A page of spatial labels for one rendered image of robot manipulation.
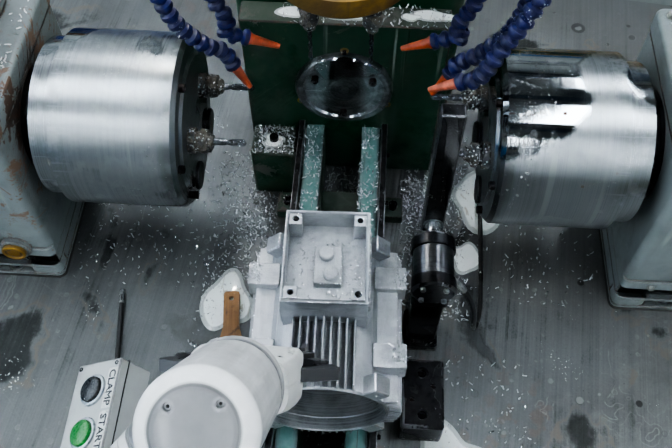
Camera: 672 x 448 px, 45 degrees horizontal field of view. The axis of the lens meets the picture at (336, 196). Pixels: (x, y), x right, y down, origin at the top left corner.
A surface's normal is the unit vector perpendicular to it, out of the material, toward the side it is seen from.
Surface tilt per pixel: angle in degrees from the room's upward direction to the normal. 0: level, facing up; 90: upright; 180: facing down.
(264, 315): 0
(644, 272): 90
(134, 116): 35
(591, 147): 43
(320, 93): 90
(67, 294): 0
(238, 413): 26
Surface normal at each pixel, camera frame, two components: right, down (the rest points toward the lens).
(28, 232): -0.06, 0.84
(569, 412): 0.00, -0.54
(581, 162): -0.05, 0.30
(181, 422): -0.05, -0.07
